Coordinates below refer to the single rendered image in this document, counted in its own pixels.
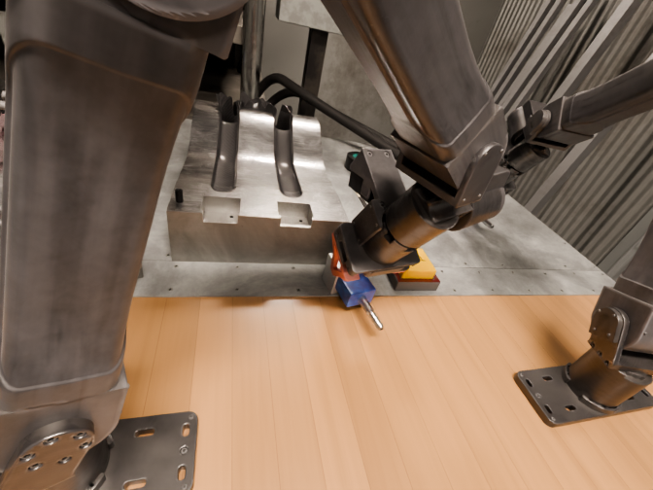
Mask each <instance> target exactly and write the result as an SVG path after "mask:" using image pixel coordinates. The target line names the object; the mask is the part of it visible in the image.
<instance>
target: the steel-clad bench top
mask: <svg viewBox="0 0 653 490"><path fill-rule="evenodd" d="M191 122H192V120H190V119H185V120H184V121H183V123H182V124H181V127H180V130H179V133H178V136H177V139H176V142H175V145H174V148H173V151H172V154H171V157H170V160H169V163H168V166H167V170H166V173H165V176H164V180H163V183H162V187H161V191H160V194H159V198H158V202H157V206H156V209H155V215H154V219H153V223H152V227H151V231H150V234H149V238H148V242H147V246H146V250H145V253H144V257H143V260H142V268H143V275H144V277H143V278H138V279H137V283H136V287H135V291H134V295H133V297H134V298H217V297H340V295H339V294H338V293H337V294H331V293H330V292H329V290H328V288H327V286H326V284H325V282H324V280H323V274H324V271H325V267H326V265H325V264H291V263H249V262H172V258H171V249H170V240H169V231H168V224H167V215H166V210H167V207H168V204H169V201H170V198H171V195H172V193H173V191H174V188H175V185H176V182H177V181H178V179H179V176H180V173H181V171H182V168H183V166H184V163H185V161H186V158H187V155H188V150H189V139H190V131H191ZM322 147H323V158H324V165H325V170H326V174H327V176H328V178H329V180H330V181H331V183H332V185H333V187H334V189H335V191H336V194H338V196H339V198H340V201H341V203H342V205H343V208H344V210H345V212H346V215H347V217H348V219H349V222H350V223H351V222H352V220H353V219H354V218H355V217H356V216H357V215H358V214H359V212H360V211H361V210H362V209H363V208H364V207H363V205H362V203H361V201H360V199H359V198H358V196H357V194H356V192H355V191H354V190H352V189H351V188H350V187H349V186H348V184H349V179H350V174H351V172H350V171H348V170H347V169H346V168H345V166H344V164H345V160H346V156H347V154H348V153H349V152H360V151H361V149H378V148H376V147H375V146H373V145H371V144H369V143H362V142H356V141H348V140H341V139H333V138H326V137H322ZM488 221H490V222H491V223H492V224H493V225H495V226H494V227H493V228H492V229H489V228H488V227H487V226H485V225H484V224H483V223H482V222H481V223H478V224H476V225H473V226H470V227H466V228H463V229H461V230H457V231H450V230H447V231H445V232H444V233H442V234H440V235H439V236H437V237H435V238H434V239H433V240H431V241H430V242H428V243H426V244H425V245H423V246H421V247H420V248H418V249H423V250H424V252H425V254H426V255H427V257H428V258H429V260H430V262H431V263H432V265H433V266H434V268H435V269H436V273H435V274H436V276H437V277H438V279H439V281H440V284H439V286H438V288H437V290H436V291H395V290H394V287H393V285H392V283H391V281H390V279H389V277H388V275H387V274H383V275H377V276H371V277H367V278H368V279H369V281H370V282H371V283H372V285H373V286H374V288H375V289H376V291H375V294H374V297H442V296H599V295H600V294H601V290H602V288H603V286H609V287H614V285H615V283H616V282H615V281H613V280H612V279H611V278H610V277H609V276H607V275H606V274H605V273H604V272H602V271H601V270H600V269H599V268H598V267H596V266H595V265H594V264H593V263H591V262H590V261H589V260H587V259H586V258H585V257H584V256H583V255H581V254H580V253H579V252H578V251H576V250H575V249H574V248H573V247H572V246H570V245H569V244H568V243H567V242H565V241H564V239H563V238H562V237H560V236H559V235H558V234H557V233H555V232H554V231H553V230H552V229H551V228H549V227H548V226H547V225H545V224H544V223H543V222H542V221H540V220H539V219H538V218H537V217H536V216H534V215H533V214H532V213H531V212H529V211H528V210H527V209H526V208H525V207H523V206H522V205H521V204H520V203H518V202H517V201H516V200H515V199H514V198H512V197H511V196H510V195H509V194H507V195H506V196H505V202H504V205H503V207H502V209H501V211H500V212H499V213H498V214H497V215H496V216H494V217H493V218H491V219H489V220H488Z"/></svg>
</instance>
